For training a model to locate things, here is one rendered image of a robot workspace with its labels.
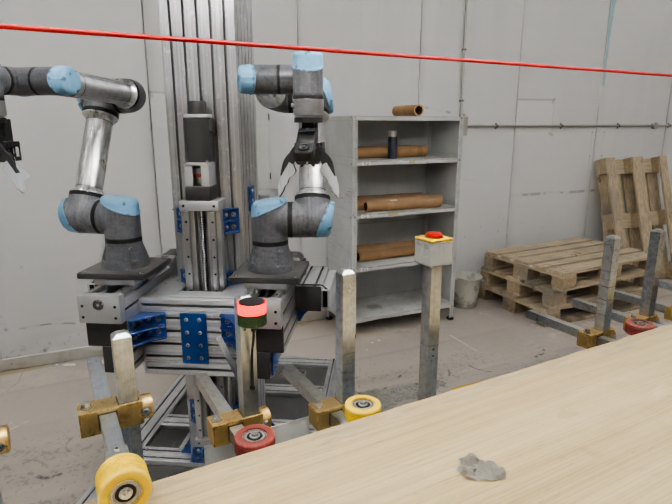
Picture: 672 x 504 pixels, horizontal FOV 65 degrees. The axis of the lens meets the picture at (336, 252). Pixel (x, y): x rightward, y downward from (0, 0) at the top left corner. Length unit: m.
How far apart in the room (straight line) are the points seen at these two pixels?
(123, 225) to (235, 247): 0.38
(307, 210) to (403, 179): 2.67
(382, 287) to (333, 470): 3.43
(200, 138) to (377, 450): 1.14
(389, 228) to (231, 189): 2.54
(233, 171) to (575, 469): 1.34
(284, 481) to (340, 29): 3.45
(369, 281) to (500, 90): 1.95
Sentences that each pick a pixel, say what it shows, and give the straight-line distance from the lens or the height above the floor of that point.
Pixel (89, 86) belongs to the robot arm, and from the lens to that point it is 1.74.
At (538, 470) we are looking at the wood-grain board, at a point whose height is 0.90.
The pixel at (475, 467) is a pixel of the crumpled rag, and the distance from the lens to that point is 1.04.
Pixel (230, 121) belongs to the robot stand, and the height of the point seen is 1.51.
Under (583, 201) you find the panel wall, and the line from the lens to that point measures 5.70.
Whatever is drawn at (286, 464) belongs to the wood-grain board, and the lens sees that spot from 1.04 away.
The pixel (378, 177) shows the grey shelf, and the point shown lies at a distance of 4.17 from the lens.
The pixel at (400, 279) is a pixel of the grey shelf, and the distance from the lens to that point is 4.45.
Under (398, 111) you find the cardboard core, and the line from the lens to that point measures 4.06.
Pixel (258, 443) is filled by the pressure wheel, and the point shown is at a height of 0.91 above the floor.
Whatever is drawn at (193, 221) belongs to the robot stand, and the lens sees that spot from 1.85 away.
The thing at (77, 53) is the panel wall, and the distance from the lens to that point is 3.65.
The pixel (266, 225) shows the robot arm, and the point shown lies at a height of 1.19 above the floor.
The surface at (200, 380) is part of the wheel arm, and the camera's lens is 1.44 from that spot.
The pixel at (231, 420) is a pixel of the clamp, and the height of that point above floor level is 0.87.
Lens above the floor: 1.50
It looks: 14 degrees down
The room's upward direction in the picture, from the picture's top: straight up
